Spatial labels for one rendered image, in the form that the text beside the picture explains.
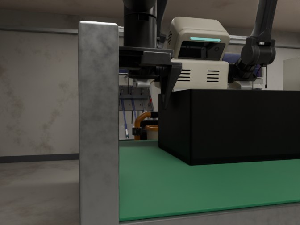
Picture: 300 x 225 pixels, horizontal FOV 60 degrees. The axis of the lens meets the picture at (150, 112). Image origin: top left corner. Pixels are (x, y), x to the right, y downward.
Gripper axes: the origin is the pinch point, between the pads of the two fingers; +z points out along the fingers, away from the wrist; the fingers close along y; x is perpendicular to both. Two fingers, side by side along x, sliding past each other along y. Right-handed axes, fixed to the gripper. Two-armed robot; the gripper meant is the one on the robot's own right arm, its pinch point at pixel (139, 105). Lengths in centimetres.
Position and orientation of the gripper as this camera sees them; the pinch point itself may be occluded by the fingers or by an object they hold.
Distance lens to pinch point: 44.8
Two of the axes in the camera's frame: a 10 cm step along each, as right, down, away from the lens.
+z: -0.1, 10.0, 0.1
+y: 9.7, 0.0, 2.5
